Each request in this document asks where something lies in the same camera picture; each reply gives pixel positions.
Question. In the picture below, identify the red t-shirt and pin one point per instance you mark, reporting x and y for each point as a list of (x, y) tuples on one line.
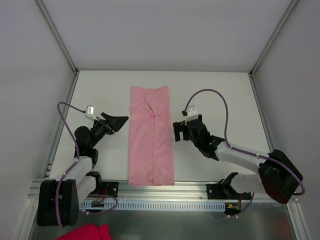
[(88, 232)]

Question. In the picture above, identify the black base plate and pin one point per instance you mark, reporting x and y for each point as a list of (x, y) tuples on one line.
[(219, 191), (108, 188)]

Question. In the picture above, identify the aluminium frame post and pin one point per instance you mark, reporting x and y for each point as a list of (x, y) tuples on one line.
[(271, 40), (56, 35)]

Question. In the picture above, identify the aluminium mounting rail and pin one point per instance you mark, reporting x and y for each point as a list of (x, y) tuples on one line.
[(182, 191)]

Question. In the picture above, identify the slotted white cable duct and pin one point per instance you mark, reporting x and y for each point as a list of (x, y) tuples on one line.
[(141, 205)]

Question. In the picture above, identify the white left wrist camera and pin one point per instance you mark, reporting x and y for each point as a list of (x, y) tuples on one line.
[(89, 113)]

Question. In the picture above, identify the pink t-shirt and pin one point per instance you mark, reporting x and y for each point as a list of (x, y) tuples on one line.
[(150, 139)]

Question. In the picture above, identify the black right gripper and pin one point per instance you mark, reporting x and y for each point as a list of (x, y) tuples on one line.
[(186, 130)]

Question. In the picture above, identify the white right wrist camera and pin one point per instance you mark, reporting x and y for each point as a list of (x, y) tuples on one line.
[(191, 114)]

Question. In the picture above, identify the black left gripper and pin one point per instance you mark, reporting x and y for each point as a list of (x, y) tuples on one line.
[(107, 125)]

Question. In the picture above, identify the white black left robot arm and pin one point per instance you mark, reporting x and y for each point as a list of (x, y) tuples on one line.
[(60, 198)]

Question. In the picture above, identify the right aluminium frame post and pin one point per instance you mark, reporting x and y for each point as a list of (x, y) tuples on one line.
[(271, 40)]

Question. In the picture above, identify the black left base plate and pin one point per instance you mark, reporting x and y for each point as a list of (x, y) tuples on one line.
[(108, 188)]

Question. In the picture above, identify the left aluminium frame post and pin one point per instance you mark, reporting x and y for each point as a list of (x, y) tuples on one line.
[(56, 35)]

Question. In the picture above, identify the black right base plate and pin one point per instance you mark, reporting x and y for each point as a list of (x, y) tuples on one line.
[(219, 191)]

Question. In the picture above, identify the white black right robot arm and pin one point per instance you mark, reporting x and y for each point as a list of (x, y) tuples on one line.
[(273, 173)]

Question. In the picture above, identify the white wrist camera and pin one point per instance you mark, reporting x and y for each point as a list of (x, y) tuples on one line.
[(191, 114), (89, 113)]

